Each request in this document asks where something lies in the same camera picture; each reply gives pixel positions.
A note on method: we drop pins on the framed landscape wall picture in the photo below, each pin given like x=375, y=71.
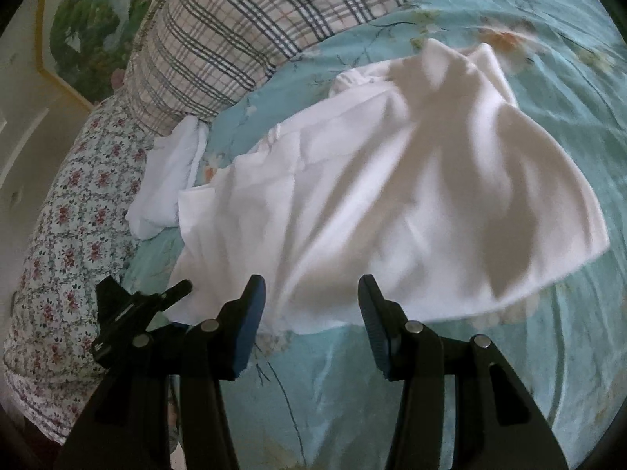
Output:
x=88, y=24

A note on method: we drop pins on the teal floral bedsheet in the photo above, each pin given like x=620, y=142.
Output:
x=563, y=328

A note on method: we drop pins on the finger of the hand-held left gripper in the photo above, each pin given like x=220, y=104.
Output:
x=174, y=290

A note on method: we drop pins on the plaid pillow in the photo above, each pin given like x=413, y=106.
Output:
x=235, y=34

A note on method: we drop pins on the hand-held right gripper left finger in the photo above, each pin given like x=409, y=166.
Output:
x=250, y=328

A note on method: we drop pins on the floral pillow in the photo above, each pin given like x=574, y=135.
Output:
x=63, y=254

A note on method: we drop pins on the white zip hoodie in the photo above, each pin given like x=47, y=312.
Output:
x=392, y=181

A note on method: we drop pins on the folded white garment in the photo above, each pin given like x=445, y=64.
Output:
x=161, y=181

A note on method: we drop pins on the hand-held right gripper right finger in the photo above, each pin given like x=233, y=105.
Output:
x=379, y=328

